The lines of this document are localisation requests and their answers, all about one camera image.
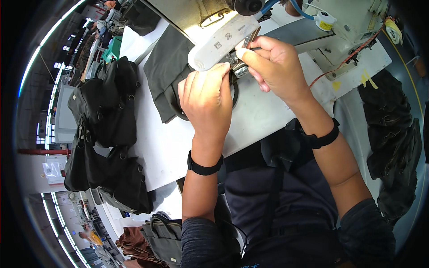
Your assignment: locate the person's right hand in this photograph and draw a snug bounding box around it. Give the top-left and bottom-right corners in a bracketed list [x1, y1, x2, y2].
[235, 36, 314, 110]

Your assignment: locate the person's left hand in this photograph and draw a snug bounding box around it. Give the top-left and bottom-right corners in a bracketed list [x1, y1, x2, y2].
[178, 62, 233, 151]

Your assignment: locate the black fabric piece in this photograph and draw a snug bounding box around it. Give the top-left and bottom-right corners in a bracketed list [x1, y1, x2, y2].
[168, 67, 240, 122]

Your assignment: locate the small metal tool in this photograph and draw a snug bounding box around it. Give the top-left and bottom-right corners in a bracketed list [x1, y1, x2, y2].
[243, 27, 262, 50]

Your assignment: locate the dark grey fabric piece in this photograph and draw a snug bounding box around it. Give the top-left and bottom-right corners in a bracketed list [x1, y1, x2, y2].
[143, 25, 202, 124]

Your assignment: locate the black machine knob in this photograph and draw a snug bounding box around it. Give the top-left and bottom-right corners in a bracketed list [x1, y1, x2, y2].
[233, 0, 266, 17]

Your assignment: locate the black wrist band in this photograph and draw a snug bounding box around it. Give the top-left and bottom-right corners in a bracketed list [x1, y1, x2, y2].
[187, 150, 224, 176]
[301, 118, 340, 150]

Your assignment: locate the green crate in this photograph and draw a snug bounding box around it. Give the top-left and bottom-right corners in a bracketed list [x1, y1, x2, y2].
[100, 35, 123, 63]

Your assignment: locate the blue tube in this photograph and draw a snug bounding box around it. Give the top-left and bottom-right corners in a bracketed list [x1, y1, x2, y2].
[260, 0, 317, 21]

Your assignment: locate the heap of black bags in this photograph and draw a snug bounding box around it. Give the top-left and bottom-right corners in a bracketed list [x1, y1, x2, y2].
[64, 56, 155, 215]

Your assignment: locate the white bottle with yellow label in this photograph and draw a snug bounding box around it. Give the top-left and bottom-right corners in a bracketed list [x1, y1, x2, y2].
[314, 11, 338, 32]

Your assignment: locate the white industrial sewing machine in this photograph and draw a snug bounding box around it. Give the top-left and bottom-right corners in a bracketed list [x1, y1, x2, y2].
[144, 0, 393, 101]

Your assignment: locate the grey box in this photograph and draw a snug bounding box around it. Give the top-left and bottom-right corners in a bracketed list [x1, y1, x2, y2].
[54, 84, 78, 144]

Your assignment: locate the person's body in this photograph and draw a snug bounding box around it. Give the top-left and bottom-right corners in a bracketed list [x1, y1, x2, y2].
[180, 118, 397, 268]

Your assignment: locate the yellow tape mark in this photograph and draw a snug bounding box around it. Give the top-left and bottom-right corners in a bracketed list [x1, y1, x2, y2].
[360, 69, 379, 90]

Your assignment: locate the grey bag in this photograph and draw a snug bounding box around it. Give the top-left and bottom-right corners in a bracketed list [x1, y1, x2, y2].
[140, 214, 183, 268]

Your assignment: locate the white box with papers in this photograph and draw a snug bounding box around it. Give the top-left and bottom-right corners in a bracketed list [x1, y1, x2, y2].
[42, 156, 68, 185]

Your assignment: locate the red pipe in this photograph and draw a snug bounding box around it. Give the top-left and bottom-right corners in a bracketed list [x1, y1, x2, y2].
[17, 149, 72, 155]

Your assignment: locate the heap of brown fabric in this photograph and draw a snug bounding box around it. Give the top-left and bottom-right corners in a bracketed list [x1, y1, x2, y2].
[115, 226, 170, 268]

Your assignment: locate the heap of black fabric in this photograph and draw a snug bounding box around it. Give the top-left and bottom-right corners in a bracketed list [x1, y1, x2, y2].
[357, 69, 423, 226]

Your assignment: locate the orange braided cable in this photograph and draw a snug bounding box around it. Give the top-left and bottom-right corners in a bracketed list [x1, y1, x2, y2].
[308, 25, 387, 89]

